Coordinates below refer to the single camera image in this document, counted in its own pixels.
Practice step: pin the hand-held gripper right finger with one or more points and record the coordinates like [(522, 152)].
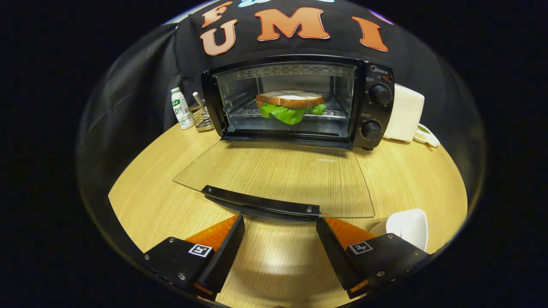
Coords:
[(336, 256)]

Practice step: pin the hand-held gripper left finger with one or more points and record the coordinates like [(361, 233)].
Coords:
[(224, 256)]

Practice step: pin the black toaster oven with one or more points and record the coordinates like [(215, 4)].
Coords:
[(379, 115)]

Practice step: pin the lettuce sandwich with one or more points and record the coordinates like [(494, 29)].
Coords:
[(287, 99)]

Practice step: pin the white toaster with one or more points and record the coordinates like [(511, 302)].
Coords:
[(404, 113)]

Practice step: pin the white plate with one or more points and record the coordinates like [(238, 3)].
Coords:
[(406, 224)]

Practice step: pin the white divided bean tray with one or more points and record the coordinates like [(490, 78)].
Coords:
[(428, 137)]

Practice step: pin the white bottle green label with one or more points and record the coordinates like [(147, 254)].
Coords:
[(182, 111)]

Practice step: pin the black backdrop cloth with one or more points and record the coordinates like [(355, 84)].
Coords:
[(128, 85)]

